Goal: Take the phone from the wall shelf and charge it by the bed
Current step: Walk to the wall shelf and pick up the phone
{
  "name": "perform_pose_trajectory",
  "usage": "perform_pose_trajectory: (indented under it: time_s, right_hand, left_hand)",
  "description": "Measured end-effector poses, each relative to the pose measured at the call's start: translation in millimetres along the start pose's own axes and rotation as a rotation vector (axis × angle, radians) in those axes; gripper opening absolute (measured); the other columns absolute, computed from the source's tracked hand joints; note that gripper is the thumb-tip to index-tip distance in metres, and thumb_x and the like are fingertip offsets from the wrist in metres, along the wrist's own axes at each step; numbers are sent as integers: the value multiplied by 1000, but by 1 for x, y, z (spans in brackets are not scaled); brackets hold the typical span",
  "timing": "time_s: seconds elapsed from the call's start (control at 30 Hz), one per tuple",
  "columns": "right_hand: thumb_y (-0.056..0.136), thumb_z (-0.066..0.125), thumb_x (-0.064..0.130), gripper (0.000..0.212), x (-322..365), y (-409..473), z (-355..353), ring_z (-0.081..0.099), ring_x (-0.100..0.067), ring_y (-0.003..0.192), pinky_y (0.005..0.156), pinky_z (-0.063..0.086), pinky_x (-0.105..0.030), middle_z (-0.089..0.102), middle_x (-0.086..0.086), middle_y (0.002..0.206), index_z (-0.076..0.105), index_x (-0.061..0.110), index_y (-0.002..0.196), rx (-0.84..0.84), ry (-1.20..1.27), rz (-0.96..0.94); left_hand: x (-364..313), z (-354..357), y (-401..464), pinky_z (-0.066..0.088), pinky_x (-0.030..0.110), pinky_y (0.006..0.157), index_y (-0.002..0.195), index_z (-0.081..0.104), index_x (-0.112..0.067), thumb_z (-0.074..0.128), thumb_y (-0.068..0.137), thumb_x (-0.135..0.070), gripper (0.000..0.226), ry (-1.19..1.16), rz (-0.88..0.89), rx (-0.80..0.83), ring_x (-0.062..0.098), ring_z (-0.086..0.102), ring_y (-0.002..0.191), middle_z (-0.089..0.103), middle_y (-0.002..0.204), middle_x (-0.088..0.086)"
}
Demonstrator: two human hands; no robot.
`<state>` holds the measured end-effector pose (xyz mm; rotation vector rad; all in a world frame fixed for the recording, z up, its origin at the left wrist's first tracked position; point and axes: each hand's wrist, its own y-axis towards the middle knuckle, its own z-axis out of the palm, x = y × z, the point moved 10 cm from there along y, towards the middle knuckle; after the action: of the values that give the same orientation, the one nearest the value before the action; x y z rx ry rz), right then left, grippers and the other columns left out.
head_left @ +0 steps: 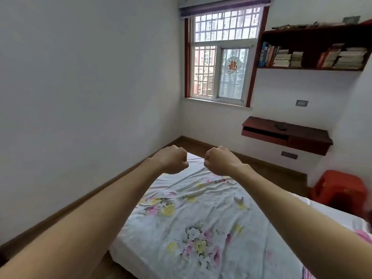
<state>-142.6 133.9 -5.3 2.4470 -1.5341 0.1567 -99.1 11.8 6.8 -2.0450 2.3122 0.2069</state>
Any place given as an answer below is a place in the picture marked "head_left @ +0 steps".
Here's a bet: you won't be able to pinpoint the person's right hand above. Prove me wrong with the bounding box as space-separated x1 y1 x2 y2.
203 146 246 177

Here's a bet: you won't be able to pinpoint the person's left hand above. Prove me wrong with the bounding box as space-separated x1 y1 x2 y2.
157 145 190 175

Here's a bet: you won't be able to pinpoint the person's right forearm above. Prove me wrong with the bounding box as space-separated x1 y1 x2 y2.
232 164 372 279

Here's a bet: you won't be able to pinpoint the person's left forearm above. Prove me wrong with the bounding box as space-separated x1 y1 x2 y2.
0 152 166 279

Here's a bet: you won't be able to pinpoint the white floral bed sheet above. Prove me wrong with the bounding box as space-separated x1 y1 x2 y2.
109 152 372 279

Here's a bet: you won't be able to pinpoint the red-framed window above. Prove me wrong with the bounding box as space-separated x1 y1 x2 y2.
183 5 270 109

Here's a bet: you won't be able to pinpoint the round red window decoration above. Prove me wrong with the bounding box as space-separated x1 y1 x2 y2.
225 56 239 75

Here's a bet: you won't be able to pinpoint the row of upright books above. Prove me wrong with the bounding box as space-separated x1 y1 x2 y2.
258 42 281 68

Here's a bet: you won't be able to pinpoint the red plastic stool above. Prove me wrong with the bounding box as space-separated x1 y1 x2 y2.
308 170 370 218

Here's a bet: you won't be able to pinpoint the small stack of pale books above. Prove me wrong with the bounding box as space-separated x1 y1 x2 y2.
290 51 304 68

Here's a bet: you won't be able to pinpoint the leaning red books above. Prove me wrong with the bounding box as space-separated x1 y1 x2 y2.
317 43 345 69

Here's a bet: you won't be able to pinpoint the pile of small dark items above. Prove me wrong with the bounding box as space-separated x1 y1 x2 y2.
272 22 320 30

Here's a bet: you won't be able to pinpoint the purple roller blind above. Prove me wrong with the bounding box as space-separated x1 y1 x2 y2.
179 0 272 18

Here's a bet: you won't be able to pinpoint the large stack of pale books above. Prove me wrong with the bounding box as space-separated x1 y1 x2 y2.
332 47 368 69

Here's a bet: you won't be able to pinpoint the red-brown wall-mounted desk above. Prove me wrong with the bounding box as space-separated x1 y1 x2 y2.
241 116 334 157

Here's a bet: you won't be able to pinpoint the red-brown wall bookshelf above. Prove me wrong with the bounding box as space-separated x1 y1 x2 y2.
257 19 372 72

